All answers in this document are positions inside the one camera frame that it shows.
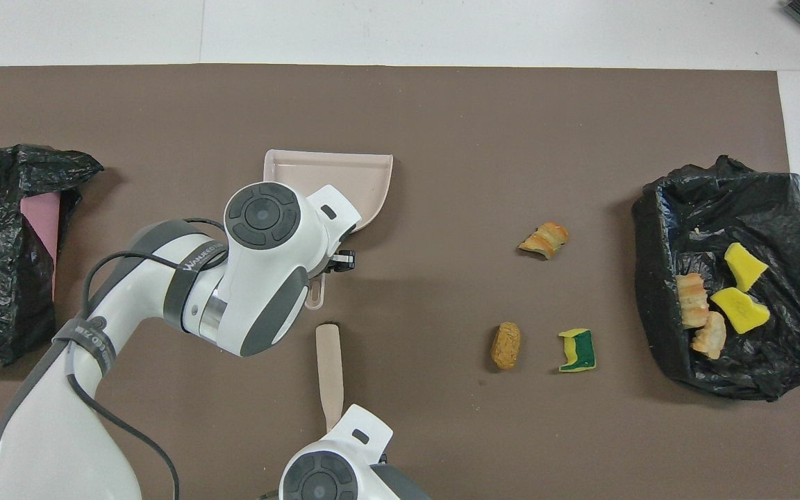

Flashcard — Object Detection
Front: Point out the beige plastic dustpan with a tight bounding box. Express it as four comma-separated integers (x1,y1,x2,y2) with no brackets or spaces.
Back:
263,149,394,310

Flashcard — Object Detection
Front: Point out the beige brush with black bristles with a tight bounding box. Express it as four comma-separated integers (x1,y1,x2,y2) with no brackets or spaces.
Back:
315,322,342,433

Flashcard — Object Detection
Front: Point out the brown bread roll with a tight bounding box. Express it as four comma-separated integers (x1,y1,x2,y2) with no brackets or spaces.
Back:
490,321,522,371

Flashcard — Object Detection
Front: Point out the orange striped croissant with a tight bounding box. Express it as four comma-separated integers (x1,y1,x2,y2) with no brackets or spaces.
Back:
675,272,710,330
517,222,570,261

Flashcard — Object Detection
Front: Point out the green and yellow sponge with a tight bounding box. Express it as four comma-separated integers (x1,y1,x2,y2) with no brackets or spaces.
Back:
557,328,598,374

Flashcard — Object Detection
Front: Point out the pale bread chunk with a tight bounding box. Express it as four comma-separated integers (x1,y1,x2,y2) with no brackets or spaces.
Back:
692,310,727,360

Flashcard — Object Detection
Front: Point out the yellow sponge piece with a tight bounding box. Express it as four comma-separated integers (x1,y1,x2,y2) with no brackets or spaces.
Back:
710,286,771,335
724,242,769,292

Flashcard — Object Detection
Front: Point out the pink bin box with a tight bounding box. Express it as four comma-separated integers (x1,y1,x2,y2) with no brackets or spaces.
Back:
19,192,62,303

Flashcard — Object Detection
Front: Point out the black trash bag bin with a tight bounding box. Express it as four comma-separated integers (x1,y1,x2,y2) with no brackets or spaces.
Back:
632,154,800,402

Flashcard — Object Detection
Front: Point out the brown table mat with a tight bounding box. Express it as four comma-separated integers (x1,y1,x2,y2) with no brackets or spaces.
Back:
0,64,800,500

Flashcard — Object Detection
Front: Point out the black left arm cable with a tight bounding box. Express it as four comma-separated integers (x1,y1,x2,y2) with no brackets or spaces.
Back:
67,217,231,500

